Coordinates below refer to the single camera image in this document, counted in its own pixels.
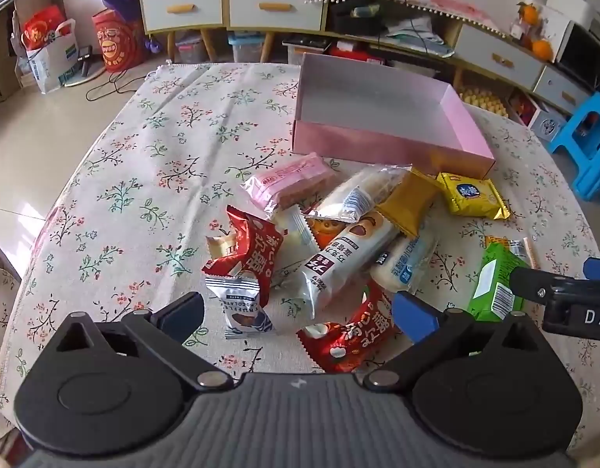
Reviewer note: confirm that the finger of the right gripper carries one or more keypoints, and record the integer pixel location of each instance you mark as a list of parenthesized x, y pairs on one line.
[(591, 268), (539, 285)]

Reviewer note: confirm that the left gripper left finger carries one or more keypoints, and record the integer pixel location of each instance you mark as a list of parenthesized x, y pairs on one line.
[(163, 333)]

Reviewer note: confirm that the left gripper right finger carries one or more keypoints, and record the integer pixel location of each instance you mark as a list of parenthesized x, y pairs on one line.
[(435, 336)]

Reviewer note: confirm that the green snack packet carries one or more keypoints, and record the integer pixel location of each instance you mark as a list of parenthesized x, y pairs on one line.
[(493, 299)]

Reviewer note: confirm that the white blue bread packet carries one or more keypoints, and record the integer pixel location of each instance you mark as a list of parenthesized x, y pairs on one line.
[(404, 262)]

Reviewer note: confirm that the blue white small snack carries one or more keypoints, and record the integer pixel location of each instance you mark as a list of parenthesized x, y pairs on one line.
[(240, 302)]

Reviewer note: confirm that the red snack packet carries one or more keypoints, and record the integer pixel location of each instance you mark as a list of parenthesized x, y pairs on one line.
[(342, 347), (250, 249)]

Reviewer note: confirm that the yellow biscuit packet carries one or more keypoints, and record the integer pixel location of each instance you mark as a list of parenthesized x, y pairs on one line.
[(465, 196)]

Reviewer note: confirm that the chocolate roll white packet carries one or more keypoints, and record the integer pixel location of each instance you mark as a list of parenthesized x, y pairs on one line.
[(325, 274)]

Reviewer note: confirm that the mustard yellow snack bar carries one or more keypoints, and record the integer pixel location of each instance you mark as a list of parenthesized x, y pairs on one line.
[(407, 205)]

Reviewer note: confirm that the orange lotus cracker packet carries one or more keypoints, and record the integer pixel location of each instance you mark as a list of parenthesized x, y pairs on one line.
[(325, 231)]

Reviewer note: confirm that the clear rice cracker pack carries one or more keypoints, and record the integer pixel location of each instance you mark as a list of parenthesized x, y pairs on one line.
[(359, 194)]

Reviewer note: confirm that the pink wafer snack pack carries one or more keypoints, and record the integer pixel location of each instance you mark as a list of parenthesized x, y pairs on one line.
[(279, 188)]

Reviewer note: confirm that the orange white small packet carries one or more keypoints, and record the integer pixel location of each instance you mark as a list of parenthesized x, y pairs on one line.
[(522, 248)]

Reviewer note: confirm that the cream white snack packet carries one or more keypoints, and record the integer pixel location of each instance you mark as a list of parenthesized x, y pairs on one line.
[(299, 243)]

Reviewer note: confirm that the floral tablecloth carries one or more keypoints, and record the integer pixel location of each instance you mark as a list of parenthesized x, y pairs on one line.
[(106, 207)]

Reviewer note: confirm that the blue plastic stool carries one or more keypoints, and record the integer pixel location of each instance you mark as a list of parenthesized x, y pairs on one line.
[(580, 138)]

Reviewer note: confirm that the yellow egg tray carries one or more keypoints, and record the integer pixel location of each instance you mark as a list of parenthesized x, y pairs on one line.
[(484, 99)]

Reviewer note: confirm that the black microwave oven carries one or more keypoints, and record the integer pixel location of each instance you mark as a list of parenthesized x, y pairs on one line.
[(579, 56)]

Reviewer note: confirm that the orange fruit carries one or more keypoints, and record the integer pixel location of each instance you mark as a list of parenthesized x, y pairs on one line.
[(543, 50)]

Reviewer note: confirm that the pink cardboard box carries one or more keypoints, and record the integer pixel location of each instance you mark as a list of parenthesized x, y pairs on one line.
[(361, 112)]

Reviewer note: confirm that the red box under cabinet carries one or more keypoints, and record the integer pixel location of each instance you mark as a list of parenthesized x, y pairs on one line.
[(348, 50)]

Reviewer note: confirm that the white shopping bag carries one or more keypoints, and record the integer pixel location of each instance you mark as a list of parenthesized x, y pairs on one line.
[(51, 47)]

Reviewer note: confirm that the wooden drawer cabinet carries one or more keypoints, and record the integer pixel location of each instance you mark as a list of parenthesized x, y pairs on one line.
[(404, 28)]

